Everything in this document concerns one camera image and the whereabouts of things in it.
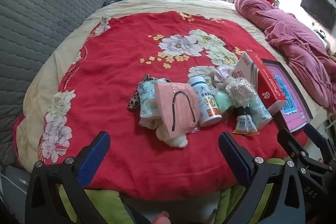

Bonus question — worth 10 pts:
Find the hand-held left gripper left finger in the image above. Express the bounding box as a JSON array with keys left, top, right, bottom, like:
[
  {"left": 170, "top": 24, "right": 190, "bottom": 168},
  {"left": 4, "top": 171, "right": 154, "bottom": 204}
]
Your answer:
[{"left": 25, "top": 131, "right": 112, "bottom": 224}]

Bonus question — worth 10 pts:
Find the white supplement bottle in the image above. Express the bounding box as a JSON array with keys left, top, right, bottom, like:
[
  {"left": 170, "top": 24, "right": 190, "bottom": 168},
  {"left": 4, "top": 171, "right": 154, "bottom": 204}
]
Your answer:
[{"left": 187, "top": 76, "right": 222, "bottom": 127}]

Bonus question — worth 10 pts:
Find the red and white carton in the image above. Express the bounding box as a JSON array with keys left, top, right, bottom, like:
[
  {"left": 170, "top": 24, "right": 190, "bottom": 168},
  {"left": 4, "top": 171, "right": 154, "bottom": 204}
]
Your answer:
[{"left": 232, "top": 52, "right": 288, "bottom": 118}]

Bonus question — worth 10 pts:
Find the leopard print scrunchie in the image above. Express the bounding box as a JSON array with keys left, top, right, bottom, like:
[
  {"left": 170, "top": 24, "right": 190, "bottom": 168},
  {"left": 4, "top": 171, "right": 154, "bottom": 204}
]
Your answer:
[{"left": 128, "top": 74, "right": 158, "bottom": 111}]

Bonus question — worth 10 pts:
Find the yellow white tube packet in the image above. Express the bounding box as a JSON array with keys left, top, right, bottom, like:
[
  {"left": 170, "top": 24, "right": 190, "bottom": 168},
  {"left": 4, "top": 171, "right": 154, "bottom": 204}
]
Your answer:
[{"left": 232, "top": 106, "right": 260, "bottom": 136}]

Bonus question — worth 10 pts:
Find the green egg sponge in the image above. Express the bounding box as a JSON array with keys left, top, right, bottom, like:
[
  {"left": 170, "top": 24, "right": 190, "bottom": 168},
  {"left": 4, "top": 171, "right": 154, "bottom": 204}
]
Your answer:
[{"left": 215, "top": 90, "right": 233, "bottom": 113}]

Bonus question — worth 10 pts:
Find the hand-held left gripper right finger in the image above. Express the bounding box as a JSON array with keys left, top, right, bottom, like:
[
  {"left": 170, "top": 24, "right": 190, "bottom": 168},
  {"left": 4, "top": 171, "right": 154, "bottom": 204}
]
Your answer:
[{"left": 218, "top": 132, "right": 306, "bottom": 224}]

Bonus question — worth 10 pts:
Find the mauve quilt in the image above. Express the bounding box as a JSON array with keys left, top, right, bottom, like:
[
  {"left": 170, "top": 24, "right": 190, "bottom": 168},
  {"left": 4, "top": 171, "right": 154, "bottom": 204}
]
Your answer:
[{"left": 234, "top": 0, "right": 336, "bottom": 109}]

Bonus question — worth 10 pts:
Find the pink face mask pack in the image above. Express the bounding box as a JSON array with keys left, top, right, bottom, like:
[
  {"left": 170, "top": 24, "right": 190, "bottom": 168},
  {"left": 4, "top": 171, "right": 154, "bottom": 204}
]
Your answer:
[{"left": 154, "top": 82, "right": 201, "bottom": 138}]

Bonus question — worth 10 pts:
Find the teal tissue packet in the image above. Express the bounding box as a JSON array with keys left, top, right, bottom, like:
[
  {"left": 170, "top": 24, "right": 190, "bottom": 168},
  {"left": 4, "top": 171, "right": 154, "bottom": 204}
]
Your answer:
[
  {"left": 248, "top": 97, "right": 273, "bottom": 131},
  {"left": 138, "top": 78, "right": 172, "bottom": 119}
]

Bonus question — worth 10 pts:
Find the red floral blanket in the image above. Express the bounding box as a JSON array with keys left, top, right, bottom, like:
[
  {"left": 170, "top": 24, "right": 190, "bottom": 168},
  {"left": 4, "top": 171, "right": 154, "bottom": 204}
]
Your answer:
[
  {"left": 37, "top": 11, "right": 310, "bottom": 199},
  {"left": 16, "top": 0, "right": 331, "bottom": 169}
]

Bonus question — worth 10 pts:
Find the brown fluffy toy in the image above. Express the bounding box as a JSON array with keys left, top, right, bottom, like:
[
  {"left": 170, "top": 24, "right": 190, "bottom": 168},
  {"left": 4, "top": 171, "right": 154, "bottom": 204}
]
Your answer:
[{"left": 325, "top": 40, "right": 336, "bottom": 62}]

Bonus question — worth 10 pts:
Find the dark-rimmed pink tray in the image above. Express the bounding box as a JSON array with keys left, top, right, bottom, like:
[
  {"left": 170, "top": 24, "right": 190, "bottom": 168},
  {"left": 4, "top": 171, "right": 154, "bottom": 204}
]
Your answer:
[{"left": 261, "top": 58, "right": 314, "bottom": 133}]

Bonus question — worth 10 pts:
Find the cream plush bunny purple bow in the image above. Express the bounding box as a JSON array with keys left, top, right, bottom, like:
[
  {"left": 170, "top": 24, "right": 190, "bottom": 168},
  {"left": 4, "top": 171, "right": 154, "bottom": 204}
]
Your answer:
[{"left": 210, "top": 67, "right": 237, "bottom": 89}]

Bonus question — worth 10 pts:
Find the clear crinkled plastic bag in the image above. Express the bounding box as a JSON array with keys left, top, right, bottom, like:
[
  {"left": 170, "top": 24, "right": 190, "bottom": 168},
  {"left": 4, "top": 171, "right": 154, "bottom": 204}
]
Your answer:
[{"left": 226, "top": 77, "right": 256, "bottom": 109}]

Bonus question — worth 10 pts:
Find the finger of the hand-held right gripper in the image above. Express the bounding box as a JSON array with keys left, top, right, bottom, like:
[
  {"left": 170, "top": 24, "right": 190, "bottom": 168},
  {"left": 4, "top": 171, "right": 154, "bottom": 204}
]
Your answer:
[
  {"left": 277, "top": 128, "right": 333, "bottom": 175},
  {"left": 304, "top": 123, "right": 336, "bottom": 161}
]

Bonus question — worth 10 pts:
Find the black wall television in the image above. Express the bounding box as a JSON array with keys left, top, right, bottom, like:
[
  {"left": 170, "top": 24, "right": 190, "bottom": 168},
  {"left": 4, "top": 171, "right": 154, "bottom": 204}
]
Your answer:
[{"left": 300, "top": 0, "right": 336, "bottom": 30}]

